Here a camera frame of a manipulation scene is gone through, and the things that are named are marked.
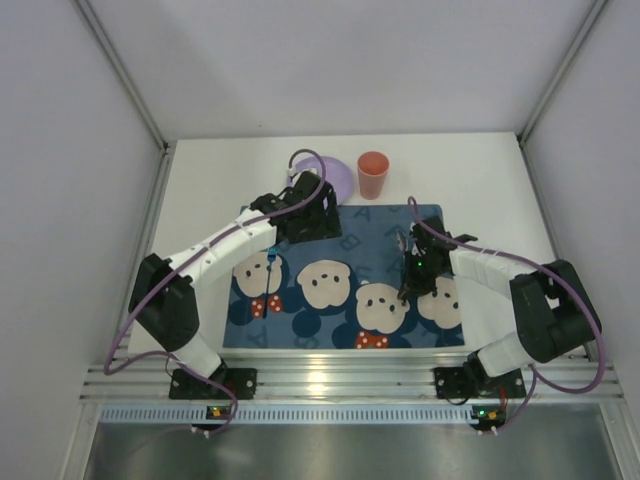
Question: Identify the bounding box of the aluminium frame post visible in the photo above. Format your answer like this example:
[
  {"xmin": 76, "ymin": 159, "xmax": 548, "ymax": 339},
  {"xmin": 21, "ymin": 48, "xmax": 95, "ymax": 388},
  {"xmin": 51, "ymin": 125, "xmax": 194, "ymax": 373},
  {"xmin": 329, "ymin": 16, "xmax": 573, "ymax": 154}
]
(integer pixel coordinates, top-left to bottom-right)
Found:
[
  {"xmin": 516, "ymin": 0, "xmax": 613, "ymax": 148},
  {"xmin": 70, "ymin": 0, "xmax": 169, "ymax": 152}
]

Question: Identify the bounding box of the left aluminium frame post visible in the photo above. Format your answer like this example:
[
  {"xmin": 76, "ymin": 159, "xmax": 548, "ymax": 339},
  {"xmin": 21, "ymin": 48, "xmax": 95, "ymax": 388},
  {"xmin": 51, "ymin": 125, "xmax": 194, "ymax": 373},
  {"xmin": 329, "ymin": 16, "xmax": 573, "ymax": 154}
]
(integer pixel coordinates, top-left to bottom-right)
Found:
[{"xmin": 70, "ymin": 0, "xmax": 169, "ymax": 152}]

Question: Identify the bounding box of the aluminium mounting rail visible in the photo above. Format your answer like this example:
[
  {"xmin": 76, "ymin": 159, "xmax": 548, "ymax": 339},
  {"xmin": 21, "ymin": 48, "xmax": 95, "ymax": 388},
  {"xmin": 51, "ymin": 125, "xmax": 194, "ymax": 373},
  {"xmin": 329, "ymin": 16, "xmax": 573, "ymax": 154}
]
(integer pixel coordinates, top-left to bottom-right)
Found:
[{"xmin": 79, "ymin": 352, "xmax": 626, "ymax": 404}]

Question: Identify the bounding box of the blue cartoon placemat cloth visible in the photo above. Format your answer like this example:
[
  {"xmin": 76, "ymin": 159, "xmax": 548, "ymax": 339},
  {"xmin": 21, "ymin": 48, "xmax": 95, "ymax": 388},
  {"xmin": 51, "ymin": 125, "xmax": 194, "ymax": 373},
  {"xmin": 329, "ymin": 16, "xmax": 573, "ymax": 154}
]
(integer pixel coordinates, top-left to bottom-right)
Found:
[{"xmin": 223, "ymin": 205, "xmax": 464, "ymax": 350}]

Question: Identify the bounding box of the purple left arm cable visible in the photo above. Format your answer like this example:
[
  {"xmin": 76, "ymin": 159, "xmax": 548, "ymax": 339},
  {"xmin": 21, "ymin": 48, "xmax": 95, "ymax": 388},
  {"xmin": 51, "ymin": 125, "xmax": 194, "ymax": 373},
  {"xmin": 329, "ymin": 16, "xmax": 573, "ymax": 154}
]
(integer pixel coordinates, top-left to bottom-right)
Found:
[{"xmin": 103, "ymin": 148, "xmax": 331, "ymax": 426}]

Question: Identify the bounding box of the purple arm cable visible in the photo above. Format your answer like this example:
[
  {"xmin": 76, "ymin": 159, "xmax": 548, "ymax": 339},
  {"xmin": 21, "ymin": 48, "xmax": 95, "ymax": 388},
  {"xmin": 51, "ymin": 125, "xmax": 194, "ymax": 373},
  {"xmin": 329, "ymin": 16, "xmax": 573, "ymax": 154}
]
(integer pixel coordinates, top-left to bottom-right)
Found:
[
  {"xmin": 103, "ymin": 148, "xmax": 331, "ymax": 426},
  {"xmin": 407, "ymin": 195, "xmax": 609, "ymax": 426}
]

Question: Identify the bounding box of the white slotted cable duct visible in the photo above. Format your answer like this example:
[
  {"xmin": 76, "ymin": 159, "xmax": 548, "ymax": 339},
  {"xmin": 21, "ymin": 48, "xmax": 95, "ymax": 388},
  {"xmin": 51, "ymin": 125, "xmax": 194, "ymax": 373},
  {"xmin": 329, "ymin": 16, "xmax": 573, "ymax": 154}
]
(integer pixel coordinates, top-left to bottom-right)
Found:
[{"xmin": 100, "ymin": 404, "xmax": 501, "ymax": 425}]

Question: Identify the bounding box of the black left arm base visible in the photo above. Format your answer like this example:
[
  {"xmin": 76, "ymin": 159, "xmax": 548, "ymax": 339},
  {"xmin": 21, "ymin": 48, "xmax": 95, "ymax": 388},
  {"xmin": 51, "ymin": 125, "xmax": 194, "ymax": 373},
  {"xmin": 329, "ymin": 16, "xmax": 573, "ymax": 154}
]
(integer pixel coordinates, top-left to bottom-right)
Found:
[{"xmin": 168, "ymin": 367, "xmax": 259, "ymax": 401}]

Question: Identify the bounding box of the right aluminium frame post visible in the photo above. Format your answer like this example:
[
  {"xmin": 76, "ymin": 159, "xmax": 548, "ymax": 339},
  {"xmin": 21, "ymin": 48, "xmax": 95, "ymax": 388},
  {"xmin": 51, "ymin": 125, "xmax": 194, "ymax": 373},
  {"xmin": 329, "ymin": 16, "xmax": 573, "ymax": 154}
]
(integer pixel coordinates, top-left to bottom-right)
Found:
[{"xmin": 516, "ymin": 0, "xmax": 613, "ymax": 148}]

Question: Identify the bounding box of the purple plastic plate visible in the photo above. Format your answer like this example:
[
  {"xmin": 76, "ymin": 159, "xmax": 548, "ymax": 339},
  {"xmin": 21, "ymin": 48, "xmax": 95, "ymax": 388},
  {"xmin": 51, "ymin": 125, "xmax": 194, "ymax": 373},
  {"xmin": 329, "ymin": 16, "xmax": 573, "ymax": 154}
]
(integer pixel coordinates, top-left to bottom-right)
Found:
[{"xmin": 287, "ymin": 155, "xmax": 355, "ymax": 205}]

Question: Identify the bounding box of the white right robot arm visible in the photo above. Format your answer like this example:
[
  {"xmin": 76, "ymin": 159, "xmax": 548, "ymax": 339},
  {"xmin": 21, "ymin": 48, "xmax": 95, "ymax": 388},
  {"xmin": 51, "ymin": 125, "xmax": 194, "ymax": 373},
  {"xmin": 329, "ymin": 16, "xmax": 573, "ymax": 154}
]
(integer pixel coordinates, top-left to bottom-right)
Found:
[{"xmin": 396, "ymin": 216, "xmax": 602, "ymax": 383}]

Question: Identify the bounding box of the green handled metal spoon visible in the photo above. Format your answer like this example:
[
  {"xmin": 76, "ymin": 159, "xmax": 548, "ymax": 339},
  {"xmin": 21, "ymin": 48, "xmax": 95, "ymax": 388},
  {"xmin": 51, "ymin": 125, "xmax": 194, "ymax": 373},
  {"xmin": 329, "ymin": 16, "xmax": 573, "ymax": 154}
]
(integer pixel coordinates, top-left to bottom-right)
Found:
[{"xmin": 396, "ymin": 230, "xmax": 409, "ymax": 254}]

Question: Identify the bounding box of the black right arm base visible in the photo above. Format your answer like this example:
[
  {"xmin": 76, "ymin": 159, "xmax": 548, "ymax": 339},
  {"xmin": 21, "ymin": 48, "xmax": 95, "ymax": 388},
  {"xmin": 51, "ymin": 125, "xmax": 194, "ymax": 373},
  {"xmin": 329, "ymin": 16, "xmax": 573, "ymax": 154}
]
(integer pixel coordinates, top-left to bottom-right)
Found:
[{"xmin": 433, "ymin": 367, "xmax": 527, "ymax": 401}]

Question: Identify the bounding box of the orange plastic cup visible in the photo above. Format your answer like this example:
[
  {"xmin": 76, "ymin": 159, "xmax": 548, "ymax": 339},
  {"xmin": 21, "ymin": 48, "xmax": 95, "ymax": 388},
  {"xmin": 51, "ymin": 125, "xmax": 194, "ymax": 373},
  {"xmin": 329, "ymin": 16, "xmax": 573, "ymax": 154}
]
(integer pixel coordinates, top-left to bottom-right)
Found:
[{"xmin": 357, "ymin": 151, "xmax": 390, "ymax": 200}]

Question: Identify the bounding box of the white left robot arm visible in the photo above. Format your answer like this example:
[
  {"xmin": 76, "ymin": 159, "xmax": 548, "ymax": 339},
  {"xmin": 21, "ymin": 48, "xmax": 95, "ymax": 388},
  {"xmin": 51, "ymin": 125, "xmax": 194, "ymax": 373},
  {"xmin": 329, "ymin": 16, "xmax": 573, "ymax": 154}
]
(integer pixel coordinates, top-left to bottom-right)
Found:
[{"xmin": 129, "ymin": 171, "xmax": 341, "ymax": 379}]

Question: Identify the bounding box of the blue handled fork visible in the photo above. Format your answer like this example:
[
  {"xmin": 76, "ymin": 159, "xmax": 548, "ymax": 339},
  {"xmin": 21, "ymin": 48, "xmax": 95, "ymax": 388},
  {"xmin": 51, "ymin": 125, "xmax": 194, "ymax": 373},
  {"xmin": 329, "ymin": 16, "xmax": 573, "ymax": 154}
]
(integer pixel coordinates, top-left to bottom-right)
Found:
[{"xmin": 262, "ymin": 247, "xmax": 278, "ymax": 319}]

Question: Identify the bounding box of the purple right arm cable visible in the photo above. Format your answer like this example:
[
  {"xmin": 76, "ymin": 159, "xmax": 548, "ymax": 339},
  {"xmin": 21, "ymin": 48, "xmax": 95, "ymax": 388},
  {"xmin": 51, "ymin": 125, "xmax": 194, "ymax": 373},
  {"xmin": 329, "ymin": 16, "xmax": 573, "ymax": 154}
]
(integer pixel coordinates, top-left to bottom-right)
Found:
[{"xmin": 407, "ymin": 195, "xmax": 609, "ymax": 426}]

